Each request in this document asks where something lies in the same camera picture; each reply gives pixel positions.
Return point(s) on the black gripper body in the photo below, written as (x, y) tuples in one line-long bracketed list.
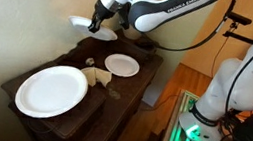
[(103, 11)]

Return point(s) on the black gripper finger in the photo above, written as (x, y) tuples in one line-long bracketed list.
[(95, 25)]

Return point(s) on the white paper plate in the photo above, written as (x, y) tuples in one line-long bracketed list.
[(51, 91), (122, 65), (105, 34)]

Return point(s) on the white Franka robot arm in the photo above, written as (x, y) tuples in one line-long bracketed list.
[(249, 85)]

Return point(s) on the small round pale knob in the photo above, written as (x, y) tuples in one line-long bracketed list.
[(90, 61)]

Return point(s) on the beige ceramic table lamp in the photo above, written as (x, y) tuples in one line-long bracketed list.
[(132, 34)]

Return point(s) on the crumpled cream napkin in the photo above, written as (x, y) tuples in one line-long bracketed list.
[(99, 74)]

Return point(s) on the dark wooden dresser box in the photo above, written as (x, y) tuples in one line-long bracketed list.
[(82, 118), (151, 52)]

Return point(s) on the dark wooden table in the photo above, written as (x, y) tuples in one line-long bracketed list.
[(123, 93)]

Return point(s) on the black stereo camera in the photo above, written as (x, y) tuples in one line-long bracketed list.
[(238, 18)]

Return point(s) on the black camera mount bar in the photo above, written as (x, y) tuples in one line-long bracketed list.
[(239, 37)]

